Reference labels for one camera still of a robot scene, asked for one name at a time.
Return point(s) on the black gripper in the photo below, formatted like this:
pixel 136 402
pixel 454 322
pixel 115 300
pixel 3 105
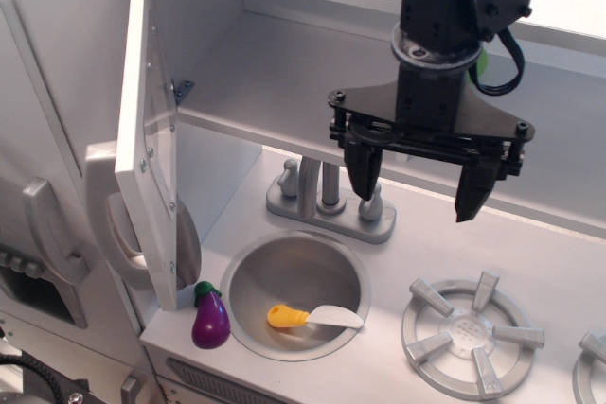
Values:
pixel 433 111

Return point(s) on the grey toy stove burner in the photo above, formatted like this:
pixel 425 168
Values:
pixel 467 339

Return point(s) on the round steel sink bowl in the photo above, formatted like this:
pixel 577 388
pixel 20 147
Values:
pixel 302 270

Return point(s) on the purple toy eggplant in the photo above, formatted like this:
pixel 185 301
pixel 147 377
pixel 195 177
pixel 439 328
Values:
pixel 211 327

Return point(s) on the white toy kitchen cabinet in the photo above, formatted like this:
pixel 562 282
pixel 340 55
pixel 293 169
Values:
pixel 251 80

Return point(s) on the yellow handled toy knife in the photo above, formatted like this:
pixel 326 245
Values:
pixel 282 316

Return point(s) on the grey oven door handle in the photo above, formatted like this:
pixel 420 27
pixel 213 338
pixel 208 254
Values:
pixel 130 390

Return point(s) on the grey toy faucet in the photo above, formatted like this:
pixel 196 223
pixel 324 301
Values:
pixel 309 191

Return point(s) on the green toy pear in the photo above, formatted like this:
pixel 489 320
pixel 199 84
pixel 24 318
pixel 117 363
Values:
pixel 480 66

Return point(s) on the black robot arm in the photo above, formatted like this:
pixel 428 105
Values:
pixel 445 19

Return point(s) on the grey fridge door handle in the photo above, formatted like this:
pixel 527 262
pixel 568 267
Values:
pixel 51 234

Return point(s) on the white toy microwave door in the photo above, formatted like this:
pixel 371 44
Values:
pixel 142 227

